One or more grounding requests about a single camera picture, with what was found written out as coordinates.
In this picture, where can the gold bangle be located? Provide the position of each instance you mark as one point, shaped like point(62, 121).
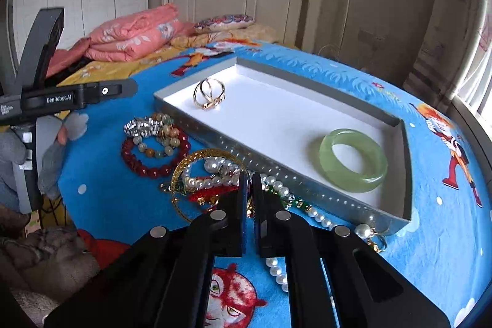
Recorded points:
point(184, 161)

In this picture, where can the plaid fleece clothing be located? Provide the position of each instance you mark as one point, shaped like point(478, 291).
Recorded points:
point(46, 262)

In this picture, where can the printed striped curtain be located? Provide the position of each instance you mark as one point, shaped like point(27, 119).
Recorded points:
point(442, 55)

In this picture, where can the green jade bangle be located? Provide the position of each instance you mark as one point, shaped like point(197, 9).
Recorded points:
point(357, 182)

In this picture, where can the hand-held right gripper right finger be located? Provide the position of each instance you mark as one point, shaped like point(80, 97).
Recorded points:
point(256, 212)

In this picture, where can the white shallow tray box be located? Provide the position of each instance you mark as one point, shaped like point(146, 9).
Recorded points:
point(276, 120)

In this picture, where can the window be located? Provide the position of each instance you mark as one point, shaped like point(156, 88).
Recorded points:
point(486, 43)

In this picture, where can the blue cartoon printed blanket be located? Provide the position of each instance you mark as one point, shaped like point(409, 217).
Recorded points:
point(384, 255)

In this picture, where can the round embroidered cushion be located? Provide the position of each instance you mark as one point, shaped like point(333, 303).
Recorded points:
point(223, 22)

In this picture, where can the grey window sill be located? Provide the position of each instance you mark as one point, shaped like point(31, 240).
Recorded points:
point(472, 128)

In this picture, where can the wall socket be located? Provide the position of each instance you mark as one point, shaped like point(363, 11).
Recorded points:
point(371, 35)

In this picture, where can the person's left hand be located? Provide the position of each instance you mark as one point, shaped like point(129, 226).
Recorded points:
point(52, 162)

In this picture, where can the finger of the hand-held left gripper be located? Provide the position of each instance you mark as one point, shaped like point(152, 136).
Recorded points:
point(111, 89)
point(46, 39)

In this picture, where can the yellow floral bed sheet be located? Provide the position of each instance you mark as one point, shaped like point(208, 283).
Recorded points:
point(153, 57)

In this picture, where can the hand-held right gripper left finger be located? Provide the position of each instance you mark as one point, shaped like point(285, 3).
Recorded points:
point(243, 212)

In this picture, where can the pink pillow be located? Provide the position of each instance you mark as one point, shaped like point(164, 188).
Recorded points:
point(130, 32)

